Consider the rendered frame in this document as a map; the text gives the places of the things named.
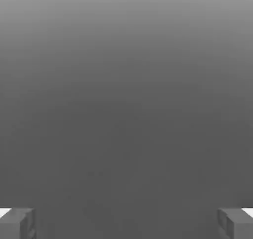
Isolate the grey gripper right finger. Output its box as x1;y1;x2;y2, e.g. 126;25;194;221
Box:
216;207;253;239

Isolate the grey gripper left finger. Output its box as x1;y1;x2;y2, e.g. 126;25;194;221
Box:
0;207;37;239

